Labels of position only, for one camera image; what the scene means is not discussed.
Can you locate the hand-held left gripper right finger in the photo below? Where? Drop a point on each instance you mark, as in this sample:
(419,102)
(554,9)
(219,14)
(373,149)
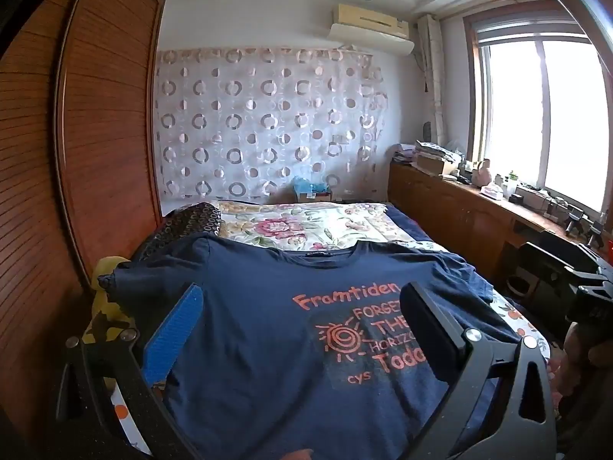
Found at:
(433,330)

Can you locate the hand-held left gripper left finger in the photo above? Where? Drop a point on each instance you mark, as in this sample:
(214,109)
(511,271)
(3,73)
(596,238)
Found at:
(175,333)

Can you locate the navy printed T-shirt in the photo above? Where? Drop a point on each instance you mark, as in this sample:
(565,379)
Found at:
(268,326)

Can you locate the person's right hand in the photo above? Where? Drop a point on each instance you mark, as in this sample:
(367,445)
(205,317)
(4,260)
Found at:
(577,354)

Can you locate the black case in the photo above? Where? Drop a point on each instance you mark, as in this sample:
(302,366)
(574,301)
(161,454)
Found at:
(541,282)

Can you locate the yellow cloth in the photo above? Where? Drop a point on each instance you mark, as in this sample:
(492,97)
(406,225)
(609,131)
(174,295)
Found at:
(103,297)

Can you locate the white orange-flowered bed sheet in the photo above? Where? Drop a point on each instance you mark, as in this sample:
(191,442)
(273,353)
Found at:
(519,326)

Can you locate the navy blanket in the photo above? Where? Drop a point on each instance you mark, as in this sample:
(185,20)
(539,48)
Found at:
(407,225)

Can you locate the dark patterned garment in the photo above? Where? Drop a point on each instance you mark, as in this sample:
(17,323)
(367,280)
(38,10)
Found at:
(191,220)

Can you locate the long wooden cabinet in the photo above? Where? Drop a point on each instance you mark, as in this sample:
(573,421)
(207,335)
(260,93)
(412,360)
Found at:
(445,206)

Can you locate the tissue box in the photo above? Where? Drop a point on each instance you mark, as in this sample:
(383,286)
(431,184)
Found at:
(492,192)

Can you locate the pink bag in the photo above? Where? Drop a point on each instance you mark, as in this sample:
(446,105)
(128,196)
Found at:
(481,175)

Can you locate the floral quilt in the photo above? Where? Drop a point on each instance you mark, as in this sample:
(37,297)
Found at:
(297,227)

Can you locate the stack of books and papers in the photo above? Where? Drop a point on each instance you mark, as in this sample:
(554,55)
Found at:
(433,158)

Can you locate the wooden-framed window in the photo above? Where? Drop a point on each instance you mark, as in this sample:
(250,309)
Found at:
(550,115)

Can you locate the small cardboard box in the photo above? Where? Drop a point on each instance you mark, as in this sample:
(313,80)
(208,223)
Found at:
(316,196)

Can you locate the blue plastic bag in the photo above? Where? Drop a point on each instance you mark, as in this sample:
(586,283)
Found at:
(309,186)

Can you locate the sheer circle-patterned curtain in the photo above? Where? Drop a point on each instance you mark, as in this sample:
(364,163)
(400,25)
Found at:
(268,124)

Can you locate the beige window curtain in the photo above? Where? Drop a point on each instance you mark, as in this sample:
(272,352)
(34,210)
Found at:
(433,76)

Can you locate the cream wall air conditioner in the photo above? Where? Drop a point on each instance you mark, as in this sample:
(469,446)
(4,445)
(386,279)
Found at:
(368,26)

